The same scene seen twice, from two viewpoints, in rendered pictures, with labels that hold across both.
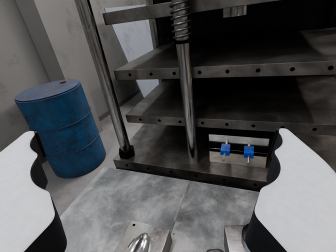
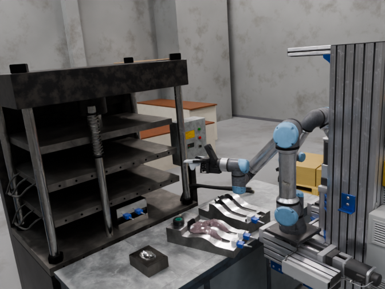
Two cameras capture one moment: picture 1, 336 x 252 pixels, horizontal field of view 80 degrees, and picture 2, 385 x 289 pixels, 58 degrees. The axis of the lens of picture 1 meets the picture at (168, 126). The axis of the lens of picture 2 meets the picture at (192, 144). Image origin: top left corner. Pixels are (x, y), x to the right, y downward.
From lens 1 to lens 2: 1.95 m
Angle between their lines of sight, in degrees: 62
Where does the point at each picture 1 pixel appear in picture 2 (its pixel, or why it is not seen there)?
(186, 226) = not seen: hidden behind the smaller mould
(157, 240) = (149, 249)
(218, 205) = (149, 236)
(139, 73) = (67, 182)
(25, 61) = not seen: outside the picture
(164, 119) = (86, 211)
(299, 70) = (148, 159)
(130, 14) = (59, 145)
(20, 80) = not seen: outside the picture
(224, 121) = (123, 197)
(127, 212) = (114, 265)
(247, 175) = (145, 224)
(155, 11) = (76, 143)
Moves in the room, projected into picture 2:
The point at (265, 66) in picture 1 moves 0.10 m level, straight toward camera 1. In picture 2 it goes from (136, 160) to (142, 163)
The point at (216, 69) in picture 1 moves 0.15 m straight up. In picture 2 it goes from (114, 167) to (112, 148)
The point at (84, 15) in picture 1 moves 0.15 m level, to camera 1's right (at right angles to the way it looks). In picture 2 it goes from (38, 151) to (57, 144)
